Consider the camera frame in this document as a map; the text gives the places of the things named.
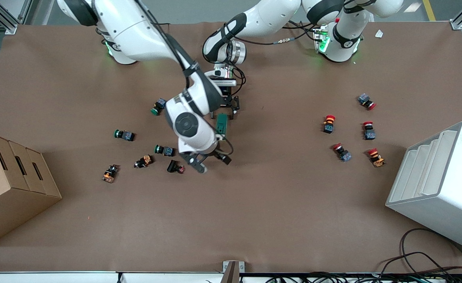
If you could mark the green load switch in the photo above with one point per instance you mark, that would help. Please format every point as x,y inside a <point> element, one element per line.
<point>222,125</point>

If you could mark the white table edge rail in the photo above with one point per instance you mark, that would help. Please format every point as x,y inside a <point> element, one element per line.
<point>50,277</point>

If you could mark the black red indicator switch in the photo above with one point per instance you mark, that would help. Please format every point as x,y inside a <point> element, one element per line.
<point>173,166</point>

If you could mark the white slotted rack box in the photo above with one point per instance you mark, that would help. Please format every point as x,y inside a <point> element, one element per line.
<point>447,196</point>

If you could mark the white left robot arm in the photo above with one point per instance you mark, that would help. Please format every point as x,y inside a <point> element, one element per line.
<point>270,17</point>

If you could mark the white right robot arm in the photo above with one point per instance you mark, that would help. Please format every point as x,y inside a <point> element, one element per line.
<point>136,31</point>

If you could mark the green pushbutton switch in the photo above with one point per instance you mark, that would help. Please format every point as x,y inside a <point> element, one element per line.
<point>158,107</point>
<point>165,150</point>
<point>125,135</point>

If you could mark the brown cardboard box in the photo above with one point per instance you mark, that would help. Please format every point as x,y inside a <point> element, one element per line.
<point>7,196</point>

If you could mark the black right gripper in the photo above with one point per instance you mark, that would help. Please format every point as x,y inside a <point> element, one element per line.
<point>224,158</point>

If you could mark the brown paper table cover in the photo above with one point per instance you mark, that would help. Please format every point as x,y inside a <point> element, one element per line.
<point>254,204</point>

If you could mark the red emergency button orange block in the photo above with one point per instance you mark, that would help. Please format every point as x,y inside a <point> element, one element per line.
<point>329,125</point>
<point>376,158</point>

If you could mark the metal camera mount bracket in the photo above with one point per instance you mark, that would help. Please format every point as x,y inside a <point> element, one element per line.
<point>233,271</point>

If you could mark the red emergency stop button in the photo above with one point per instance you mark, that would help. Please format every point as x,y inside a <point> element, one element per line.
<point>342,153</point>
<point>369,133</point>
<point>366,101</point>

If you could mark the black orange selector switch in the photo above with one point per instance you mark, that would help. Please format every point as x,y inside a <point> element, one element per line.
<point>110,173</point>
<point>143,161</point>

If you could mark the small white paper tag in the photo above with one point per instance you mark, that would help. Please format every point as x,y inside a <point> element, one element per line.
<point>379,33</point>

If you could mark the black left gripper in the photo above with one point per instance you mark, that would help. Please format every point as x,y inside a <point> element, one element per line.
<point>228,99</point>

